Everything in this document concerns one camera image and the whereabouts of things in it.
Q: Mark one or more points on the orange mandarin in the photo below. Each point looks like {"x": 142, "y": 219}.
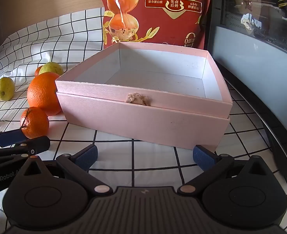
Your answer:
{"x": 38, "y": 72}
{"x": 36, "y": 123}

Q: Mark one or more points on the pink cardboard box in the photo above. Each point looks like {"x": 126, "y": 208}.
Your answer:
{"x": 145, "y": 126}

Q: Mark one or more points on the green guava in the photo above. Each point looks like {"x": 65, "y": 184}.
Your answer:
{"x": 51, "y": 68}
{"x": 5, "y": 89}

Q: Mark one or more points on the white black-grid cloth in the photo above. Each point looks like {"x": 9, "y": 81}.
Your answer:
{"x": 153, "y": 156}

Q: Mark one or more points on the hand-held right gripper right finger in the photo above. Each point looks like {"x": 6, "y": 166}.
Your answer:
{"x": 203, "y": 157}

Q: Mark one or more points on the large orange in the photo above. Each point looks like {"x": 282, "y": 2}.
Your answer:
{"x": 43, "y": 93}

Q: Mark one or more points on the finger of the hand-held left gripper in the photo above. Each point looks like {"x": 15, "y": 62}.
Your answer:
{"x": 38, "y": 145}
{"x": 11, "y": 137}

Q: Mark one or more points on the black glass-sided computer case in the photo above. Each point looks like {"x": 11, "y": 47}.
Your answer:
{"x": 255, "y": 53}

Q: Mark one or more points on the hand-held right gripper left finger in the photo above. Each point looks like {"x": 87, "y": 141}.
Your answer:
{"x": 87, "y": 157}

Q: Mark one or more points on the red snack bag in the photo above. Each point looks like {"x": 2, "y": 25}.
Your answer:
{"x": 158, "y": 17}

